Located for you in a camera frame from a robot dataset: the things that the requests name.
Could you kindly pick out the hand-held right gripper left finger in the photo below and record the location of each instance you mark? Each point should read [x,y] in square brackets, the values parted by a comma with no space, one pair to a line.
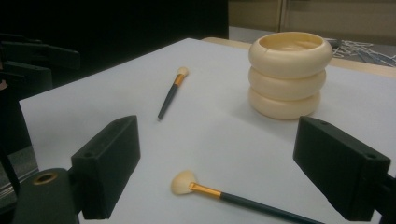
[107,161]

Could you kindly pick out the fan makeup brush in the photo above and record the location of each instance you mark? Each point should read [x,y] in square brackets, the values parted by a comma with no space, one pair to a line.
[249,203]

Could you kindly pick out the white table sheet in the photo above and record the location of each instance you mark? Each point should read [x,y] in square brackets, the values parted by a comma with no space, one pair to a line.
[218,133]

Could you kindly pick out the wooden shelf unit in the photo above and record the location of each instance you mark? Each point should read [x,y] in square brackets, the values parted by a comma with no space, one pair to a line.
[311,14]

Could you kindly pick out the small makeup brush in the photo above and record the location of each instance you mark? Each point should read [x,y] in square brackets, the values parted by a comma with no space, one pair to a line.
[169,96]

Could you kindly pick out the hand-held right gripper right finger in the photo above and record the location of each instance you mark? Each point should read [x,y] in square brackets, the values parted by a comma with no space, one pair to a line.
[339,168]

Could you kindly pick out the cream ribbed brush holder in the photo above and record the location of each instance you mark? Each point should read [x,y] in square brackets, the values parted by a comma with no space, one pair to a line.
[288,77]

